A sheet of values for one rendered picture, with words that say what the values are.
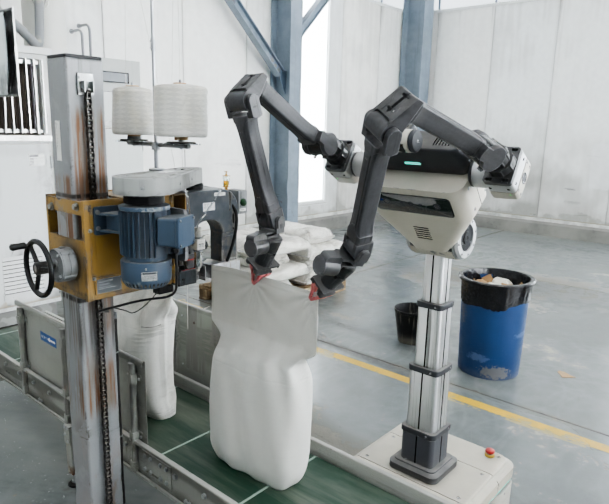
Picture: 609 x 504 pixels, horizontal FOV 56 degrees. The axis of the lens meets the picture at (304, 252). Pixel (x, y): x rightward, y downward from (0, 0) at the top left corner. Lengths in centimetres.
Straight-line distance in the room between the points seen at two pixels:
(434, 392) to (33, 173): 346
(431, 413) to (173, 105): 144
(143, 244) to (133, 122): 46
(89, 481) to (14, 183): 292
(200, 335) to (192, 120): 125
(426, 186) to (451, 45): 876
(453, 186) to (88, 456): 149
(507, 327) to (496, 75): 679
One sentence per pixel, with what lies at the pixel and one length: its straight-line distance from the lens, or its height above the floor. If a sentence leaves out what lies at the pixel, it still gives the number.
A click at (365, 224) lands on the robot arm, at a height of 132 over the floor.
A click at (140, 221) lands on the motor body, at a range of 172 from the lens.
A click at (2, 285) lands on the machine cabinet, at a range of 477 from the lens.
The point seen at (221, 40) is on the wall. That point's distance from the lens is 752.
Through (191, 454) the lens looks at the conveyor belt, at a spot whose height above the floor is 38.
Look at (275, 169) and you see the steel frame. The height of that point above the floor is 100.
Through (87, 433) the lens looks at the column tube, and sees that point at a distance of 212.
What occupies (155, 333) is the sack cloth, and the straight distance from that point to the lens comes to 238.
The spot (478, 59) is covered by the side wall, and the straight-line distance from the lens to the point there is 1033.
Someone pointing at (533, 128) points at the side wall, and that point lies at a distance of 988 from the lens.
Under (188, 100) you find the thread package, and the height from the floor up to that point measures 164.
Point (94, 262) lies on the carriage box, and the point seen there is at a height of 115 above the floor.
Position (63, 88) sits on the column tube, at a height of 166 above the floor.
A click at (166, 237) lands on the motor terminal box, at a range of 170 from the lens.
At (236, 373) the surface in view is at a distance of 199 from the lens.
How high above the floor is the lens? 156
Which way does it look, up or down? 12 degrees down
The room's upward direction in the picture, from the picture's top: 1 degrees clockwise
